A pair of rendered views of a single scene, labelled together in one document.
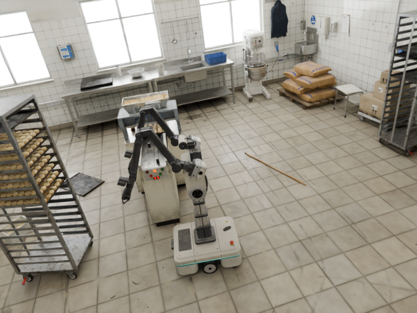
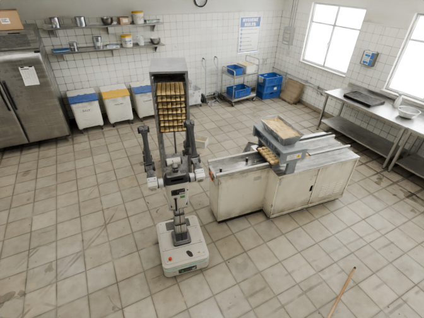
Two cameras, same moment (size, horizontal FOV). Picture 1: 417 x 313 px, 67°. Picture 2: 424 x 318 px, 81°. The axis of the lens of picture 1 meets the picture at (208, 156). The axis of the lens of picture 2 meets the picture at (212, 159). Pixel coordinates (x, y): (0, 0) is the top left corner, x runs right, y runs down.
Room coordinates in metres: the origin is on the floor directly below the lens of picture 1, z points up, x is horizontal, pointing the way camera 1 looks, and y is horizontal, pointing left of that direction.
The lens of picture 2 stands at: (2.22, -1.73, 2.76)
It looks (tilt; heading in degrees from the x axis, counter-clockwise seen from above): 36 degrees down; 75
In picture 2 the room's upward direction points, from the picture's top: 1 degrees clockwise
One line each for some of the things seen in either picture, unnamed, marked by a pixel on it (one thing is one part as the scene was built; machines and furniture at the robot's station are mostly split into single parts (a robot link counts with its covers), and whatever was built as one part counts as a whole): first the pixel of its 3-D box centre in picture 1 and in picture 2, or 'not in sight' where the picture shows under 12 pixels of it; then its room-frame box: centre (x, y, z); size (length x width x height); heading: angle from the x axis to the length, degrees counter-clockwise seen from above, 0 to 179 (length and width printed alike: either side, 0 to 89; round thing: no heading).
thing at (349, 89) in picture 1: (351, 99); not in sight; (5.32, -2.72, 0.23); 0.45 x 0.45 x 0.46; 4
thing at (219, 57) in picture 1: (215, 58); not in sight; (6.80, -0.44, 0.95); 0.40 x 0.30 x 0.14; 105
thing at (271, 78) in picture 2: not in sight; (269, 79); (5.59, 4.59, 0.50); 0.60 x 0.40 x 0.20; 14
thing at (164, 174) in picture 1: (155, 172); (212, 175); (2.88, 0.58, 0.77); 0.24 x 0.04 x 0.14; 95
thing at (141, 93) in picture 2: not in sight; (146, 101); (2.17, 4.06, 0.38); 0.64 x 0.54 x 0.77; 101
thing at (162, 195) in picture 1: (160, 179); (237, 188); (3.24, 0.62, 0.45); 0.70 x 0.34 x 0.90; 5
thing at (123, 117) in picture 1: (150, 121); (276, 147); (3.74, 0.66, 1.01); 0.72 x 0.33 x 0.34; 95
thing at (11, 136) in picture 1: (44, 204); (158, 131); (2.29, 1.48, 0.97); 0.03 x 0.03 x 1.70; 84
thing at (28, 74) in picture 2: not in sight; (29, 76); (0.36, 3.11, 1.39); 0.22 x 0.03 x 0.31; 12
